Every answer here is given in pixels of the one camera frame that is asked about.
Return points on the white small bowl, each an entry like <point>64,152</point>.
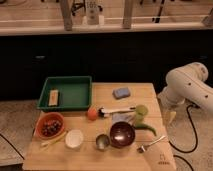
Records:
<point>74,138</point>

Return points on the wooden block in tray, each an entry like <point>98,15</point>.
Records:
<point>53,98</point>

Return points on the wooden post right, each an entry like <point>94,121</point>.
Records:
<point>127,15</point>

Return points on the green plastic tray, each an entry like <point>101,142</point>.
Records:
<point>74,93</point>

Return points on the dark red bowl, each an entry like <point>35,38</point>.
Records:
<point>122,134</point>

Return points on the wooden post left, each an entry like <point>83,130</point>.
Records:
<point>66,14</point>

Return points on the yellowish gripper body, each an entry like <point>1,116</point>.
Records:
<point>169,117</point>

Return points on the orange bowl with berries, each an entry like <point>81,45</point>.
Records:
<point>49,126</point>

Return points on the green toy vegetable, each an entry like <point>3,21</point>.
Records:
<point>141,112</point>

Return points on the grey folded cloth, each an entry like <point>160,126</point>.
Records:
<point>121,118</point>

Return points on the white device on shelf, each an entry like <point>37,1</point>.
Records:
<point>92,12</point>

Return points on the orange fruit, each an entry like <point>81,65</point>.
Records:
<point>92,114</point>

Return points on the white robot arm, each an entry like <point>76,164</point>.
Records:
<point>185,83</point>

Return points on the small metal cup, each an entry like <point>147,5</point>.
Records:
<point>102,141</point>

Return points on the yellow chopstick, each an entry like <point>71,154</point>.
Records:
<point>49,142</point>

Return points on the wooden post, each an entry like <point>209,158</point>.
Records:
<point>127,15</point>
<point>66,14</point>

